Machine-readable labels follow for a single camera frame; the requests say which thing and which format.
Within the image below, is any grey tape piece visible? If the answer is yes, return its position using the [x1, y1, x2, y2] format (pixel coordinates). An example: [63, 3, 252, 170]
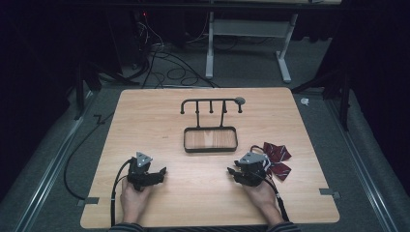
[318, 188, 341, 200]
[76, 196, 101, 208]

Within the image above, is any person's right hand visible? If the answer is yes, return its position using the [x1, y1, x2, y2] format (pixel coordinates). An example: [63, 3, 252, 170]
[242, 180, 285, 226]

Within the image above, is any black metal stand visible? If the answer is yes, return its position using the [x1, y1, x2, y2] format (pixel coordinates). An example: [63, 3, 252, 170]
[73, 59, 141, 122]
[291, 69, 352, 132]

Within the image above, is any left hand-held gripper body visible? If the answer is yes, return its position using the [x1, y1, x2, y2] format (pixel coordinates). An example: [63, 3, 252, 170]
[127, 151, 154, 191]

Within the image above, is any tangle of black floor cables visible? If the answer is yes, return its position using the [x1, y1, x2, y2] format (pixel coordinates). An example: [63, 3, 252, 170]
[130, 11, 221, 90]

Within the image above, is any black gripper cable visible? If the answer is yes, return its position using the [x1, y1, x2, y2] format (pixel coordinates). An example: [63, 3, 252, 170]
[263, 177, 290, 223]
[109, 158, 133, 227]

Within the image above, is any person's left hand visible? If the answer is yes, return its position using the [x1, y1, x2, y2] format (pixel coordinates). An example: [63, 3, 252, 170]
[120, 184, 153, 224]

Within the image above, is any black floor cable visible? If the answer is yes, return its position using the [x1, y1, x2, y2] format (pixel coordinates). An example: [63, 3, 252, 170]
[63, 111, 116, 201]

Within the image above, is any white metal desk frame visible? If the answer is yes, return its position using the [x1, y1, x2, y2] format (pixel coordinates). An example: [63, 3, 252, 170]
[205, 11, 300, 84]

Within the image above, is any metal floor rail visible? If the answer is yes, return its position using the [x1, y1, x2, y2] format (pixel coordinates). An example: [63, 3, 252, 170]
[12, 90, 95, 232]
[324, 98, 402, 232]

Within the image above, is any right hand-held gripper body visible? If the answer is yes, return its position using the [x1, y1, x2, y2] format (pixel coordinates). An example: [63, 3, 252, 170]
[237, 151, 271, 188]

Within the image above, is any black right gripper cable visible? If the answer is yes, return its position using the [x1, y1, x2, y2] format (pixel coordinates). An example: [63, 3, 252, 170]
[263, 177, 290, 223]

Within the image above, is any black metal rack with tray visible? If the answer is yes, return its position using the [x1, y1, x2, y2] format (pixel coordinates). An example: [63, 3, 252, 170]
[179, 96, 247, 154]

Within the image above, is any red striped bow tie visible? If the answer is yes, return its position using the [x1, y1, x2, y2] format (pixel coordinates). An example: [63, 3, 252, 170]
[249, 141, 293, 182]

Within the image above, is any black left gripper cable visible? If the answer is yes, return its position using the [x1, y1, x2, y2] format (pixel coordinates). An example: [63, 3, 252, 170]
[109, 158, 133, 227]

